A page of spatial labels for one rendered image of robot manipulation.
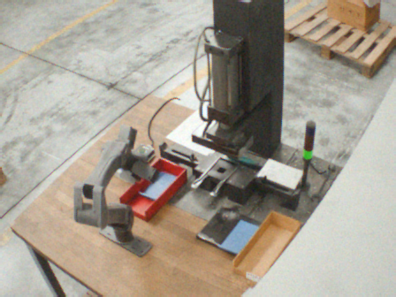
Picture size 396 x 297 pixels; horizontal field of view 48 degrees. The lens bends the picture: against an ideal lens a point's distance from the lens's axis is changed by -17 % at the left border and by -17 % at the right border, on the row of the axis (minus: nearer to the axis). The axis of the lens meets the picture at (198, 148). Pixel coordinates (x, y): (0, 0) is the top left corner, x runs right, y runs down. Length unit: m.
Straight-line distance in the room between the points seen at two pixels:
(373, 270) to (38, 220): 1.44
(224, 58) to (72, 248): 0.83
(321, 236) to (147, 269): 1.01
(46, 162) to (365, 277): 3.06
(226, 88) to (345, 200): 0.87
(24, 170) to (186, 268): 2.12
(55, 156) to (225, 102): 2.15
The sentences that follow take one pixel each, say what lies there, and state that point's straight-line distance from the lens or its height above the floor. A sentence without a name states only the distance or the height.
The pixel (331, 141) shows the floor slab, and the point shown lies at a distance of 3.56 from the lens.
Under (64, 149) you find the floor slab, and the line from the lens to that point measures 3.61.
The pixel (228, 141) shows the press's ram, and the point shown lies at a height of 1.17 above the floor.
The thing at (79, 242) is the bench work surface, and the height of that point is 0.90.
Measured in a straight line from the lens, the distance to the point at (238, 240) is 1.70.
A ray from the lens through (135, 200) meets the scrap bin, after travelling 1.87.
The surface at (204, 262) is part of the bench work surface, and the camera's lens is 1.67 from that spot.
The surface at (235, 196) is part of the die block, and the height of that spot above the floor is 0.93.
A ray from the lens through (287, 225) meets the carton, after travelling 1.74.
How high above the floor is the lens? 2.25
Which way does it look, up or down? 41 degrees down
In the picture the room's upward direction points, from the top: 3 degrees counter-clockwise
